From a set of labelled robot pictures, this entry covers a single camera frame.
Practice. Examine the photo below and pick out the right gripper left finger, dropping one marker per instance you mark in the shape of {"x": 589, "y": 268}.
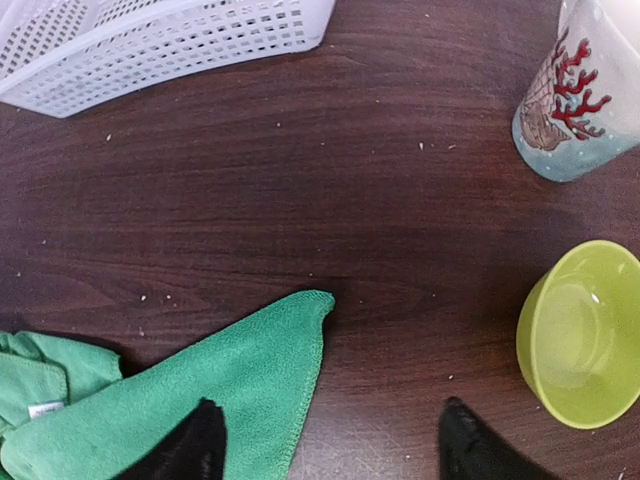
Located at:
{"x": 194, "y": 449}

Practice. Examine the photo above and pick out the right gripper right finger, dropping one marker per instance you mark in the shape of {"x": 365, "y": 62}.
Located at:
{"x": 470, "y": 449}

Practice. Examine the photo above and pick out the green microfiber towel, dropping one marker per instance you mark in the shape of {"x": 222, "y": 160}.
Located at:
{"x": 261, "y": 371}

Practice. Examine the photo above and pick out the white plastic mesh basket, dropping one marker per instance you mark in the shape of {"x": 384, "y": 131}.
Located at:
{"x": 59, "y": 58}

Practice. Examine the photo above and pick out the lime green bowl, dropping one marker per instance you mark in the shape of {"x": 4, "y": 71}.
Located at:
{"x": 577, "y": 337}

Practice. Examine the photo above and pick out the ceramic mug floral pattern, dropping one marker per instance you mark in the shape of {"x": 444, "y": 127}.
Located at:
{"x": 581, "y": 110}

